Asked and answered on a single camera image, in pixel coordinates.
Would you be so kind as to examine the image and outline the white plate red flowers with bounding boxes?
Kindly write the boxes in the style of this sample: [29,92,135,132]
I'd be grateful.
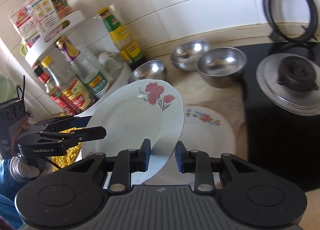
[81,79,184,184]

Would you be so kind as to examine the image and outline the steel bowl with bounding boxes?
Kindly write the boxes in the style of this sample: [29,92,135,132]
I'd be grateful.
[195,47,247,88]
[170,40,210,72]
[127,60,167,84]

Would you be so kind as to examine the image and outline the gloved hand holding gripper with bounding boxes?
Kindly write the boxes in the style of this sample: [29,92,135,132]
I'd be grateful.
[9,157,40,183]

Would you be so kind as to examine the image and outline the red cap sauce bottle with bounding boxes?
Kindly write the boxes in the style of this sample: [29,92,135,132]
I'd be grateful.
[34,65,78,115]

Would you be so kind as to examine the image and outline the yellow knitted mat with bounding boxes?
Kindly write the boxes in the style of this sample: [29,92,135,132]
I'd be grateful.
[50,120,82,168]

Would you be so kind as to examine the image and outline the white plate colourful flowers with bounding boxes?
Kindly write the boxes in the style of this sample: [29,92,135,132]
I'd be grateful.
[180,106,236,157]

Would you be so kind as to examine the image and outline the red yellow label sauce bottle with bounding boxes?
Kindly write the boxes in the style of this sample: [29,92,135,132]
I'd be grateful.
[41,56,97,112]

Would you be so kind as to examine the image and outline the green plastic ladle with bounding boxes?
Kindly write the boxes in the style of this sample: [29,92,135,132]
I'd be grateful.
[0,74,15,103]

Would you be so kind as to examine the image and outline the clear bottle green label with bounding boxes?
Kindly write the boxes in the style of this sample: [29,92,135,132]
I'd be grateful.
[74,45,113,99]

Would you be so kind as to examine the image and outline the beige cloth mat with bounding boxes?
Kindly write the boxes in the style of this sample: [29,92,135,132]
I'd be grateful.
[172,69,249,160]

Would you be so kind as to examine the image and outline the clear bottle purple label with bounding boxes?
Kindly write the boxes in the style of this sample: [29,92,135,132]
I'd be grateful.
[55,35,84,64]

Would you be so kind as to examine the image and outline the white two-tier rotating rack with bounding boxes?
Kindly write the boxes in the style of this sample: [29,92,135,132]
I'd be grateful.
[25,11,131,112]

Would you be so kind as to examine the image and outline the black glass stove top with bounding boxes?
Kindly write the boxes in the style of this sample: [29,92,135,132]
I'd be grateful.
[241,42,319,191]

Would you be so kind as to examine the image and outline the yellow green label oil bottle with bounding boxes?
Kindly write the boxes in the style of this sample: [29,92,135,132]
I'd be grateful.
[98,7,145,70]

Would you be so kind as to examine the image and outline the white seasoning packet box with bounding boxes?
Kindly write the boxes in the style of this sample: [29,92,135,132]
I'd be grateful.
[8,0,59,42]

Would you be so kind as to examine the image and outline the black stove pan support ring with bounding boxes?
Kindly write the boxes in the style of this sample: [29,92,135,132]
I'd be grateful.
[254,0,318,45]

